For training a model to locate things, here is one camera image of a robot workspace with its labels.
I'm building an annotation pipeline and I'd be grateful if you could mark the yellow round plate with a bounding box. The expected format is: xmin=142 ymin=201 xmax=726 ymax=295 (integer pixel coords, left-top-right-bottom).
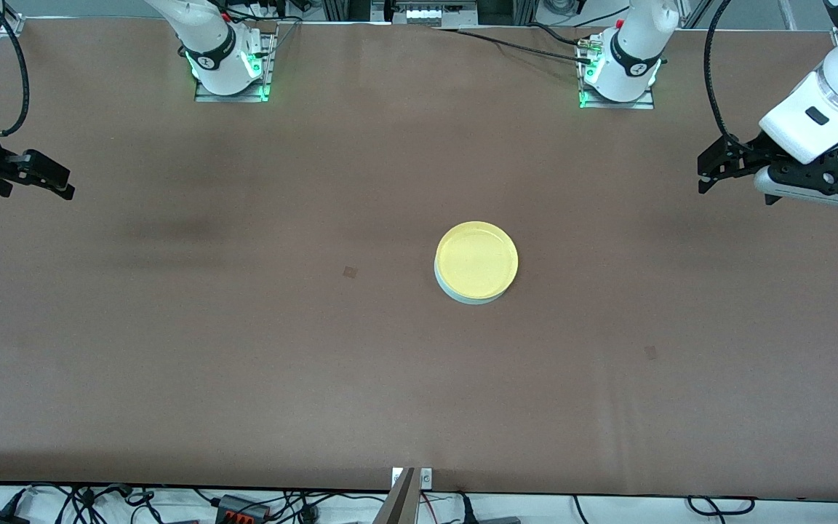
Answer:
xmin=435 ymin=221 xmax=519 ymax=300

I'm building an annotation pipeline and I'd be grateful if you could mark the pale green round plate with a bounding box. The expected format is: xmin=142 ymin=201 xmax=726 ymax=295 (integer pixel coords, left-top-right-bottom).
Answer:
xmin=434 ymin=266 xmax=516 ymax=306

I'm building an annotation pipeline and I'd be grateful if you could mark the white terminal strip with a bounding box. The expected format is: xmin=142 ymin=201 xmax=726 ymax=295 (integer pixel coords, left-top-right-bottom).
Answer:
xmin=404 ymin=6 xmax=478 ymax=27

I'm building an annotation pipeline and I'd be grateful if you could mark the black red power strip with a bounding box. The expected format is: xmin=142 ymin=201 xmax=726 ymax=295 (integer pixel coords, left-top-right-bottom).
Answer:
xmin=217 ymin=494 xmax=271 ymax=522

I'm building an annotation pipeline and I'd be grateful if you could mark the brown table cover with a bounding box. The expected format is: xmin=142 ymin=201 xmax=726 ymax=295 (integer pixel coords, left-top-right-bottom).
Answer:
xmin=0 ymin=18 xmax=838 ymax=503

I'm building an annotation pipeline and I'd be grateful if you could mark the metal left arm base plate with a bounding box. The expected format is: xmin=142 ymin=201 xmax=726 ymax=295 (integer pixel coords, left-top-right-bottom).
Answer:
xmin=578 ymin=33 xmax=656 ymax=110

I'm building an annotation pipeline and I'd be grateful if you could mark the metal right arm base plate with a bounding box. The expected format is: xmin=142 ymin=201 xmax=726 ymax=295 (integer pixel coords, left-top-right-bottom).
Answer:
xmin=195 ymin=29 xmax=278 ymax=103

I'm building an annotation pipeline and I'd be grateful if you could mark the black cable on table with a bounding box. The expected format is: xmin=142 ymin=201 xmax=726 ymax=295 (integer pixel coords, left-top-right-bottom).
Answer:
xmin=434 ymin=25 xmax=596 ymax=65

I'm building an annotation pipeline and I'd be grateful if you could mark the black looped cable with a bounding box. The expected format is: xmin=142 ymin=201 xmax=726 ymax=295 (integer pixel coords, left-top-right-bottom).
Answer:
xmin=687 ymin=496 xmax=756 ymax=517

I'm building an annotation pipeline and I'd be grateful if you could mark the white metal bracket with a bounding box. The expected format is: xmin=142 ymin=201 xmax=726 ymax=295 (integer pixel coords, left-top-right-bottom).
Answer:
xmin=392 ymin=468 xmax=433 ymax=490

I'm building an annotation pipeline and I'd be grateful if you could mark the grey angled post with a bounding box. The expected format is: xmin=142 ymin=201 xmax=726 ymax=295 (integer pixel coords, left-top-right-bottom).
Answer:
xmin=374 ymin=468 xmax=418 ymax=524

